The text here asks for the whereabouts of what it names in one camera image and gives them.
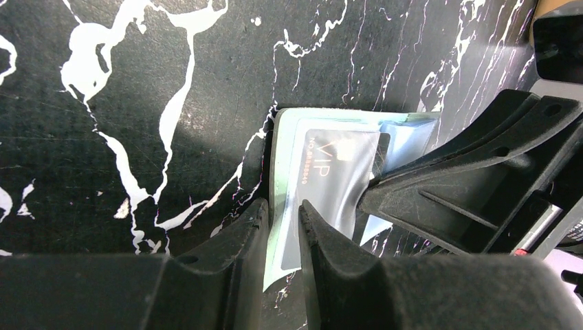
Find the black VIP credit card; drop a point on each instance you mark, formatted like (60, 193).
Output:
(335, 168)

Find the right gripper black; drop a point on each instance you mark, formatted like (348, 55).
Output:
(510, 183)

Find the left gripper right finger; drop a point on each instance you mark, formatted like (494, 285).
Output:
(345, 287)

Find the green card holder wallet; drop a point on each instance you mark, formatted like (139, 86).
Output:
(410, 134)

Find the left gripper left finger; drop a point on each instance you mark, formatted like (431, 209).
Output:
(217, 285)

